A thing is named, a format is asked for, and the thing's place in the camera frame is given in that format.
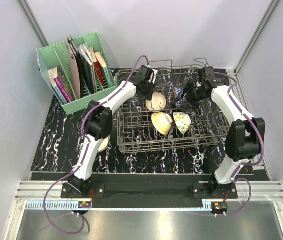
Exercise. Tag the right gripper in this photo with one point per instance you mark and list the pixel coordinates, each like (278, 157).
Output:
(189, 108)

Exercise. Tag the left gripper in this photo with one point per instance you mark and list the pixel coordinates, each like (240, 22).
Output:
(149, 96)

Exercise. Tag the blue zigzag pattern bowl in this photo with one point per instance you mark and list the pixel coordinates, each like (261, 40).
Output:
(179, 100)

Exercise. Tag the white bowl black stripes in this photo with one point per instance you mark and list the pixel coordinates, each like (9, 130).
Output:
(157, 104)

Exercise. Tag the grey wire dish rack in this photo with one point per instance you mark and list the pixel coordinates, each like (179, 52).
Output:
(136, 132)

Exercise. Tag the plain white bowl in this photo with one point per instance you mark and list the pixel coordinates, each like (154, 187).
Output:
(104, 145)

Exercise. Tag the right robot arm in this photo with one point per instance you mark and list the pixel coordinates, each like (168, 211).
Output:
(245, 138)

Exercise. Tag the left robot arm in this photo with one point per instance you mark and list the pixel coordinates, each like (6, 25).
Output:
(98, 124)

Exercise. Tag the green floral bowl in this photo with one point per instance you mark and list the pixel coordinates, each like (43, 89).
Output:
(182, 121)

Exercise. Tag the yellow checked bowl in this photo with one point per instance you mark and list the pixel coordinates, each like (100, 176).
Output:
(162, 122)

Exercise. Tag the red book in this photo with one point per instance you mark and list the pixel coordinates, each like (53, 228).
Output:
(102, 69)

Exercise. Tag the pink folder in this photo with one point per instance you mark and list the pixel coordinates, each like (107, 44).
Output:
(76, 83)

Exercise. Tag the white papers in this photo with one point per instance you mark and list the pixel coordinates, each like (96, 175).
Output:
(83, 50)

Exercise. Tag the green file organizer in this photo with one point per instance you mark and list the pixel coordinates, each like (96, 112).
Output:
(54, 62)

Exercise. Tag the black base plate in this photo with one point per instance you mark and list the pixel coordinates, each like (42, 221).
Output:
(125, 191)

